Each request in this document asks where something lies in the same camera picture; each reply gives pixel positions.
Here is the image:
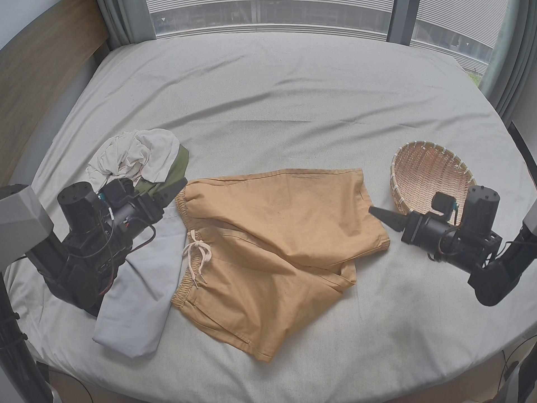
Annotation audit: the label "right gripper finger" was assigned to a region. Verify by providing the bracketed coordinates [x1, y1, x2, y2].
[368, 206, 407, 233]

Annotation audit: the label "blue-green curtain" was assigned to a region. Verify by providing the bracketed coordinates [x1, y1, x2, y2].
[478, 0, 537, 125]
[86, 0, 158, 51]

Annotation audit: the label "tan shorts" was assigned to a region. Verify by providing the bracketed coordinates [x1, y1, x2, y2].
[171, 168, 392, 362]

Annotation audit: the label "round woven basket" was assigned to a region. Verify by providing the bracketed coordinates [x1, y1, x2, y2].
[390, 140, 479, 221]

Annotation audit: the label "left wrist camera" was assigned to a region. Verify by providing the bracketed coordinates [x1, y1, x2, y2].
[101, 178, 137, 209]

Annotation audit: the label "green garment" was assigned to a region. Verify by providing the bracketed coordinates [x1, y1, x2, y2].
[134, 143, 189, 196]

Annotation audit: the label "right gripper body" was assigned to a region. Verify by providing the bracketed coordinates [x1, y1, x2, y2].
[401, 209, 456, 255]

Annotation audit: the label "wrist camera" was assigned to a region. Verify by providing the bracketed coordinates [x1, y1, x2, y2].
[432, 191, 458, 226]
[101, 178, 137, 209]

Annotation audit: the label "pale blue garment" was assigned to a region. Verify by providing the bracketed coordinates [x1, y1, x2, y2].
[92, 206, 189, 360]

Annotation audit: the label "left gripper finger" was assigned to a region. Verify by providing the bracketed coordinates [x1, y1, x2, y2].
[161, 177, 188, 215]

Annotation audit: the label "white garment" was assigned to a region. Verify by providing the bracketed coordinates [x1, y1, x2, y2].
[86, 128, 180, 190]

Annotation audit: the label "bed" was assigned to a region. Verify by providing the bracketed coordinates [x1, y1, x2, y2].
[0, 0, 531, 403]

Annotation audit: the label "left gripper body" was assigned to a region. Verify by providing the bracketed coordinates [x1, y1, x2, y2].
[110, 191, 168, 236]

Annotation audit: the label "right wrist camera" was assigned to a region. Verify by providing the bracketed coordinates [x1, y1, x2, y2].
[432, 191, 458, 226]

